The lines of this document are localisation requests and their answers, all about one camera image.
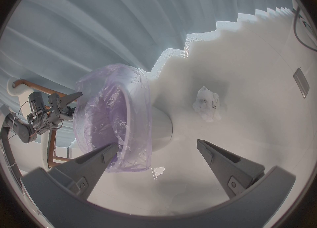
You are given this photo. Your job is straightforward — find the white cushioned wooden chair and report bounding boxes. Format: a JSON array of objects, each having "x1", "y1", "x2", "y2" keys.
[{"x1": 7, "y1": 77, "x2": 76, "y2": 170}]

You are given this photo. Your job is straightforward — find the purple plastic bag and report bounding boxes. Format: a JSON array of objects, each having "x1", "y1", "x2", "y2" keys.
[{"x1": 73, "y1": 64, "x2": 153, "y2": 173}]

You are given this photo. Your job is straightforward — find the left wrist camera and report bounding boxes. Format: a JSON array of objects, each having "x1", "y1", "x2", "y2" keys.
[{"x1": 48, "y1": 93, "x2": 60, "y2": 107}]

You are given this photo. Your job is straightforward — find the black cable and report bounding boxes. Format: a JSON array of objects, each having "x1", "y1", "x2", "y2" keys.
[{"x1": 293, "y1": 7, "x2": 317, "y2": 52}]

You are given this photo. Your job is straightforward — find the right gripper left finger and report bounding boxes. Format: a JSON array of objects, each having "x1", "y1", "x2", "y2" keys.
[{"x1": 48, "y1": 142, "x2": 119, "y2": 201}]

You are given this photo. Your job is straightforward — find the white paper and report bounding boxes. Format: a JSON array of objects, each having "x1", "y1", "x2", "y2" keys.
[{"x1": 193, "y1": 86, "x2": 221, "y2": 123}]

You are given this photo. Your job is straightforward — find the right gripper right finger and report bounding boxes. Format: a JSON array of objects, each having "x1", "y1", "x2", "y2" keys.
[{"x1": 197, "y1": 139, "x2": 266, "y2": 199}]

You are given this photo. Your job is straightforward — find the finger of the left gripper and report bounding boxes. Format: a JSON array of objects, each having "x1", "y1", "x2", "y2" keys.
[
  {"x1": 59, "y1": 107, "x2": 76, "y2": 121},
  {"x1": 59, "y1": 92, "x2": 83, "y2": 106}
]

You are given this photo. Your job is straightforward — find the white trash bin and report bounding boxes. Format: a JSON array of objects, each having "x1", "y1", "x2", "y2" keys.
[{"x1": 83, "y1": 74, "x2": 174, "y2": 158}]

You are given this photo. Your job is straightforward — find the pale blue curtain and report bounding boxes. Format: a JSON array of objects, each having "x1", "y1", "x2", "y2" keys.
[{"x1": 0, "y1": 0, "x2": 301, "y2": 159}]

